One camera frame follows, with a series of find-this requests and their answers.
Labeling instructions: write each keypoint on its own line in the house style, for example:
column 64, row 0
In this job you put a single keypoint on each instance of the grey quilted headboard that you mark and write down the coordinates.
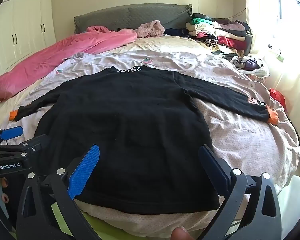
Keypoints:
column 115, row 17

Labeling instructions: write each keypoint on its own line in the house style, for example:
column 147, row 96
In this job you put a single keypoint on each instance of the person's lime green clothing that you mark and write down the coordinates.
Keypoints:
column 115, row 230

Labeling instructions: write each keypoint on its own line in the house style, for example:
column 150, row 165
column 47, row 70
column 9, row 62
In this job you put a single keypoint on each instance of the green object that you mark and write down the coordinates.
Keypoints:
column 280, row 58

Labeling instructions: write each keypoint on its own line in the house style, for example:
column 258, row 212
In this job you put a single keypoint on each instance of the white curtain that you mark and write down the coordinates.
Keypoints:
column 262, row 17

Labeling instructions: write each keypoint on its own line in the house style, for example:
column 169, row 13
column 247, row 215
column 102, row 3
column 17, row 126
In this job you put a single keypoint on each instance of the cream bed sheet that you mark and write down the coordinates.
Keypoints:
column 165, row 43

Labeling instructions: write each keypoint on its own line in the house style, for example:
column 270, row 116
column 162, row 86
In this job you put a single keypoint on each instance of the white round object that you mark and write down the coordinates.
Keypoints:
column 295, row 195

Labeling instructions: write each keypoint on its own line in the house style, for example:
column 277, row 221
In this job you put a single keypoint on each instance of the red bag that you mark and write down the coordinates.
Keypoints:
column 277, row 96

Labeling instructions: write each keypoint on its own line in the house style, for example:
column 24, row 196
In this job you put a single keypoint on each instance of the plastic bag of clothes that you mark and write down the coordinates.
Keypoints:
column 250, row 63

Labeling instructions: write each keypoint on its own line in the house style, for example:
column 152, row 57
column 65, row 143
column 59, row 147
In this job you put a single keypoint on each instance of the dark navy garment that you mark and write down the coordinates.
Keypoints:
column 177, row 32

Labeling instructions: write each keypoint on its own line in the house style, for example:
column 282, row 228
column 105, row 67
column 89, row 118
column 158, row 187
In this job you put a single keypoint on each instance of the lilac printed quilt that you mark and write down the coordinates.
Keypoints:
column 227, row 135

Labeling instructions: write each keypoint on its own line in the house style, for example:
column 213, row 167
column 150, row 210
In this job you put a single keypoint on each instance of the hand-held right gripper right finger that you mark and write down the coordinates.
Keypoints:
column 212, row 167

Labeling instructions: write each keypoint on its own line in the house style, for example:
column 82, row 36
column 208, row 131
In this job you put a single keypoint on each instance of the person's right hand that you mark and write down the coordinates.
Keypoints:
column 179, row 233

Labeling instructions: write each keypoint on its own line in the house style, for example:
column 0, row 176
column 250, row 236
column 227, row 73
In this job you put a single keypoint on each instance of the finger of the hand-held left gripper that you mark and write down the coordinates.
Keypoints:
column 12, row 132
column 35, row 142

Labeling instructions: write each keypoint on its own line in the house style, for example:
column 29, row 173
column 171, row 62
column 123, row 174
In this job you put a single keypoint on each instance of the pink fluffy garment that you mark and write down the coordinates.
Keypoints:
column 150, row 30

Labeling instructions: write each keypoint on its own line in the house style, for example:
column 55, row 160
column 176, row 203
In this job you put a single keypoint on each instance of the white wardrobe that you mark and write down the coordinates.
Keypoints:
column 22, row 30

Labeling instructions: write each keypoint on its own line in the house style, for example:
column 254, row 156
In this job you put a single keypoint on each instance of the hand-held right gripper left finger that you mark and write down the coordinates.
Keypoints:
column 85, row 172

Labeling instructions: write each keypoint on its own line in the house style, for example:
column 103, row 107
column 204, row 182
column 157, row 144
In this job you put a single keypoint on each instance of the pink duvet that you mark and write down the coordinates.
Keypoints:
column 52, row 55

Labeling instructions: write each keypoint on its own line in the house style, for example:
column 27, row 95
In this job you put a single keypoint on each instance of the window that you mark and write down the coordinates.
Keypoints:
column 292, row 5

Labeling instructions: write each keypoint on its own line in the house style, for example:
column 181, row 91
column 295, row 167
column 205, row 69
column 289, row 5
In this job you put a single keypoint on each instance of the person's left hand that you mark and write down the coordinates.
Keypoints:
column 4, row 183

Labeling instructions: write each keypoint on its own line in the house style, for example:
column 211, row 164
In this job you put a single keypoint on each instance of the dark bedside cabinet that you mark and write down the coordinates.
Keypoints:
column 250, row 41

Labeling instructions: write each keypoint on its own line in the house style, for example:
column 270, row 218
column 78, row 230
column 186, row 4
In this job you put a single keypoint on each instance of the black sweater with orange cuffs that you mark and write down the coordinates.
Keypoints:
column 127, row 117

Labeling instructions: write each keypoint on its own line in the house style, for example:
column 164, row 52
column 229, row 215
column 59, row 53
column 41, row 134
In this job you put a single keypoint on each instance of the stack of folded clothes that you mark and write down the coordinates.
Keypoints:
column 227, row 40

